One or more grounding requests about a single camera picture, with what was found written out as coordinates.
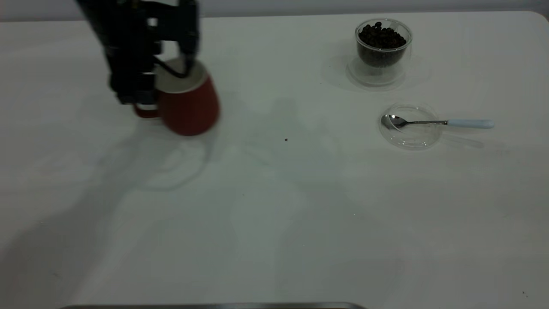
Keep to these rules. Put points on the clear glass saucer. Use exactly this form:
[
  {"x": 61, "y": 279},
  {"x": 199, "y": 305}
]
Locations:
[{"x": 416, "y": 139}]

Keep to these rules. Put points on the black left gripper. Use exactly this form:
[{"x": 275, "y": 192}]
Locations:
[{"x": 126, "y": 38}]

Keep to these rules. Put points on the clear double-wall glass cup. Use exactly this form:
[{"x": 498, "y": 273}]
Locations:
[{"x": 377, "y": 76}]

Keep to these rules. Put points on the dark coffee beans pile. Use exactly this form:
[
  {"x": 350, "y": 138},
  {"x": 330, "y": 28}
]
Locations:
[{"x": 381, "y": 40}]

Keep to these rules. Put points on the red ceramic mug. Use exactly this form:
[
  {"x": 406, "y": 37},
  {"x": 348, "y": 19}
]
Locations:
[{"x": 188, "y": 111}]

